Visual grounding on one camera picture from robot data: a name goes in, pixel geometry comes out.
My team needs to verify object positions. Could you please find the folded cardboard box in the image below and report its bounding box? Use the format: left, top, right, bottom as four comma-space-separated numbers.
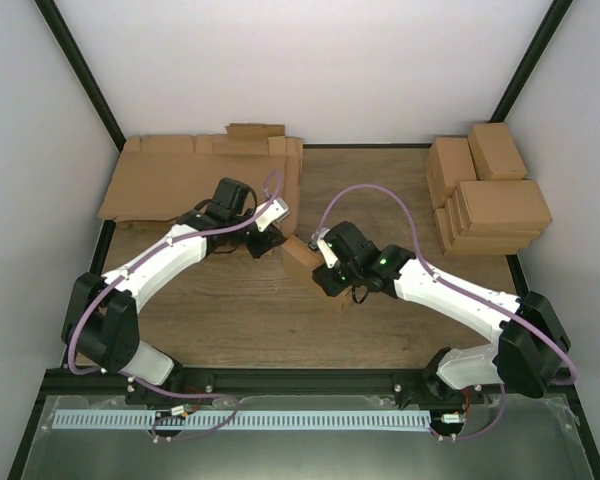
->
454, 180, 552, 234
468, 123, 527, 180
433, 208, 534, 256
425, 137, 477, 209

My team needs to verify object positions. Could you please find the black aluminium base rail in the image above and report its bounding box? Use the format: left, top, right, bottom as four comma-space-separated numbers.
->
184, 367, 432, 406

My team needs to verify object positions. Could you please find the light blue slotted cable duct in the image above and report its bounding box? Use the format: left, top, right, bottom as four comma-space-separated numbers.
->
52, 409, 431, 432

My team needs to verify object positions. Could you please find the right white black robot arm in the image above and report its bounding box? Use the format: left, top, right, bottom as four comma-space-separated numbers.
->
310, 221, 570, 403

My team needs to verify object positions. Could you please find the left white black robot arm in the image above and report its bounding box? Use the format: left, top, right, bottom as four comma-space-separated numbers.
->
61, 178, 290, 404

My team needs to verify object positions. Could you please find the stack of flat cardboard sheets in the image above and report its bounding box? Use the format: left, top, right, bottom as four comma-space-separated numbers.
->
98, 123, 303, 235

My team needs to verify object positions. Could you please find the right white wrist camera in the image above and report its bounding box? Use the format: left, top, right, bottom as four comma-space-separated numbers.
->
309, 227, 339, 269

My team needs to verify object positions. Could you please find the brown cardboard paper box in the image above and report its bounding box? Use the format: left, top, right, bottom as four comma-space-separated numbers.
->
279, 234, 354, 316

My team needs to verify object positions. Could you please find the folded cardboard box back left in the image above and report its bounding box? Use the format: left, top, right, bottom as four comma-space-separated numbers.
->
425, 137, 477, 209

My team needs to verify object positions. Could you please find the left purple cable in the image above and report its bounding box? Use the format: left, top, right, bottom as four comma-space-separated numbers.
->
65, 170, 285, 444

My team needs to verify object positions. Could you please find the folded cardboard box front top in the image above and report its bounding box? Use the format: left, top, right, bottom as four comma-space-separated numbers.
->
454, 180, 552, 234

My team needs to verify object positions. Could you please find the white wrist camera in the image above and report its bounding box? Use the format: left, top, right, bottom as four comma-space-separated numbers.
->
309, 227, 339, 269
254, 198, 290, 232

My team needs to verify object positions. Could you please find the folded cardboard box back right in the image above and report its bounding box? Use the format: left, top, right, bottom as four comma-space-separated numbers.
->
468, 123, 527, 180

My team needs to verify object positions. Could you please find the folded cardboard box front bottom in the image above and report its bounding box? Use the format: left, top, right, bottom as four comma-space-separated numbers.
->
433, 208, 534, 256

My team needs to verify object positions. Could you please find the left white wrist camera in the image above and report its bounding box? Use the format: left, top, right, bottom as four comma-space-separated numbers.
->
254, 198, 290, 232

